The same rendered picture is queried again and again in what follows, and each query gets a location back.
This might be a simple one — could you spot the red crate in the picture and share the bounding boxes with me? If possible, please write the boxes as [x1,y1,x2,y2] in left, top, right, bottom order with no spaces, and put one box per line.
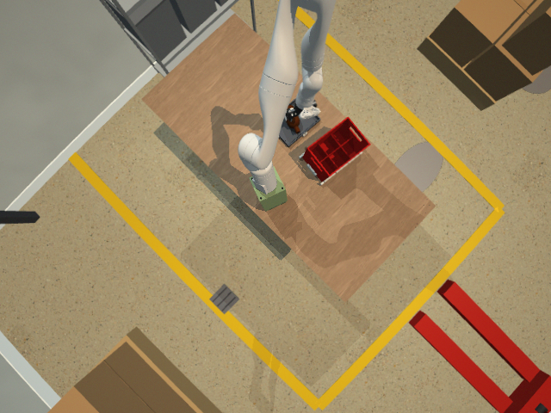
[302,117,370,181]

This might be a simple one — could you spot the brown glass bottle with white label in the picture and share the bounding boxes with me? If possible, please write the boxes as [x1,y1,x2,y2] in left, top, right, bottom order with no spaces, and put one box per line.
[284,105,300,133]

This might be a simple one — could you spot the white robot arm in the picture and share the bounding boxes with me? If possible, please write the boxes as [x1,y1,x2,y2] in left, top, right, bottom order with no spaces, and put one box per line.
[238,0,336,194]

